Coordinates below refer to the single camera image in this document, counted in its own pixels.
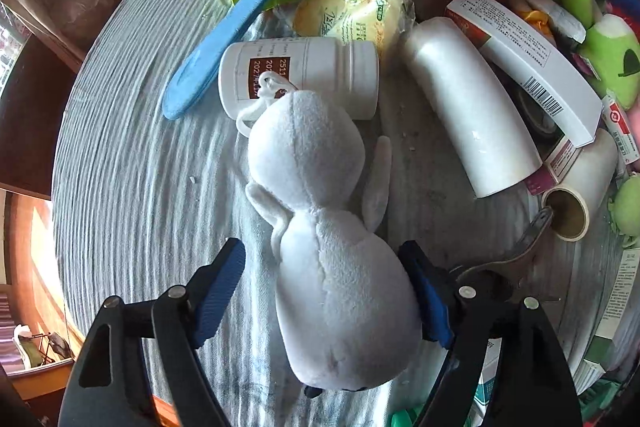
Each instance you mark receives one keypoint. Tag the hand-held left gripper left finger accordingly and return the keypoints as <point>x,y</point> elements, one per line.
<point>220,289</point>

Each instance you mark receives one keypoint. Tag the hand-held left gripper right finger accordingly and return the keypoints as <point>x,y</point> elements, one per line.
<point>431,304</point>

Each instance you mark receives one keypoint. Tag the white plush toy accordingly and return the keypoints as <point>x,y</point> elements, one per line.
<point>340,282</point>

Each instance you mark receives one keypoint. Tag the white lint roller refill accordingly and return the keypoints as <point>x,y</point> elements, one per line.
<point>595,172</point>
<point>460,102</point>

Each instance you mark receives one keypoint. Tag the white and teal box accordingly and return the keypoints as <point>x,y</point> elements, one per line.
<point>487,382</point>

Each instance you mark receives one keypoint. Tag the silver metal tool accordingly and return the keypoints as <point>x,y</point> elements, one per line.
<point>520,252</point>

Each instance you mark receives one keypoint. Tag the white box with green edge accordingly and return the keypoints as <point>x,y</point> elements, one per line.
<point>617,302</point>

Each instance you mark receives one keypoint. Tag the small dark red box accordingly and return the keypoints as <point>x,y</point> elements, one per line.
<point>555,162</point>

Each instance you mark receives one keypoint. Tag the dark tape roll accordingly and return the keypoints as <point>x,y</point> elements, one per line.
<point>535,117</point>

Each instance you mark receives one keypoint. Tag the white pill bottle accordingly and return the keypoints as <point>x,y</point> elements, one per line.
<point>330,72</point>

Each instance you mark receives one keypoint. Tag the wooden bedside cabinet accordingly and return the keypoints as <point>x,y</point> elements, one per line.
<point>45,117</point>

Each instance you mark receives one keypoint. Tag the red and white tube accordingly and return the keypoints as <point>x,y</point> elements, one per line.
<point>620,127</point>

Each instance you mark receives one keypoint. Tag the white box with barcode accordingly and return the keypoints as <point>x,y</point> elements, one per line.
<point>525,52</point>

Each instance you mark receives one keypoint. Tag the blue plastic boomerang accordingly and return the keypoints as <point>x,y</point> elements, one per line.
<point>250,7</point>

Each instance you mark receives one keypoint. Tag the green frog plush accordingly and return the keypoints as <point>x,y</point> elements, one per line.
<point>610,57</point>

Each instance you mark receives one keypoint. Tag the yellow snack packet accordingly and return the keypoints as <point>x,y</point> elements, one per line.
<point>345,7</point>

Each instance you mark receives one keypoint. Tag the white and yellow packet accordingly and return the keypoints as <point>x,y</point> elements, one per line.
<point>550,14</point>

